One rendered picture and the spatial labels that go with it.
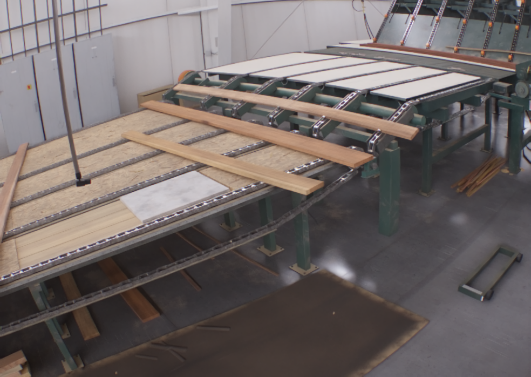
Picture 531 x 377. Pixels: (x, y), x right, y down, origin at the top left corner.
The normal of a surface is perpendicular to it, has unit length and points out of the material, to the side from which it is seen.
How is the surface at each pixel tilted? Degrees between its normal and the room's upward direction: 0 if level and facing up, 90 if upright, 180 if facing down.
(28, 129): 90
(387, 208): 90
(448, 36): 47
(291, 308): 0
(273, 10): 85
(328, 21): 88
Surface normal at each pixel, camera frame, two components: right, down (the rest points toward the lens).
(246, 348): -0.10, -0.93
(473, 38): -0.64, -0.43
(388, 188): -0.79, 0.29
